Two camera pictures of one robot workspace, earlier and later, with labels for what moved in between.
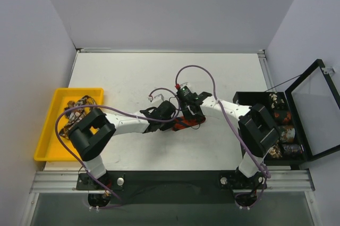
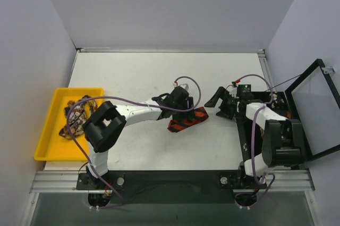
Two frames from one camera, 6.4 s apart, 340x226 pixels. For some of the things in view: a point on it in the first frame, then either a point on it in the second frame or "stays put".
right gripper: x=189 y=111 → x=226 y=102
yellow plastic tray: x=50 y=147 stays put
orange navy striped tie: x=181 y=123 stays put
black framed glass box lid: x=315 y=102 stays put
